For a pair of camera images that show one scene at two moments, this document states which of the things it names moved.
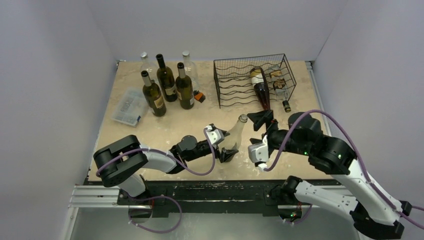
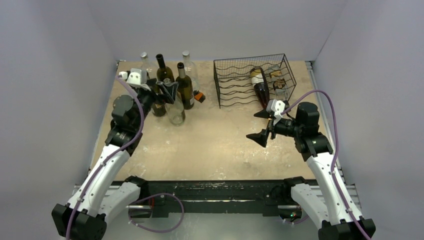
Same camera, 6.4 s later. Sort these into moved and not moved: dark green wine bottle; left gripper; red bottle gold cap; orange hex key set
Moved: left gripper
Not moved: dark green wine bottle; red bottle gold cap; orange hex key set
